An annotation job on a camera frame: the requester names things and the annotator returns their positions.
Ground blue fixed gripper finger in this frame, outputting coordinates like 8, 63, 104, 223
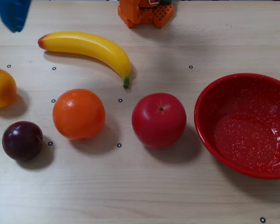
0, 0, 32, 33

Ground yellow-orange toy peach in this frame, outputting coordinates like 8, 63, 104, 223
0, 68, 17, 108

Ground orange robot base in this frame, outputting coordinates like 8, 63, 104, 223
118, 0, 174, 29

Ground red speckled enamel bowl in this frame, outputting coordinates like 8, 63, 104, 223
194, 73, 280, 180

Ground yellow toy banana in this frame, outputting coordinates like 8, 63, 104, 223
37, 31, 132, 90

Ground toy orange fruit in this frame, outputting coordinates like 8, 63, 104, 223
52, 88, 106, 140

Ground dark purple toy plum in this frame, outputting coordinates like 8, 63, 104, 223
1, 120, 44, 161

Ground red toy apple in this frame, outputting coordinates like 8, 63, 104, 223
131, 92, 187, 149

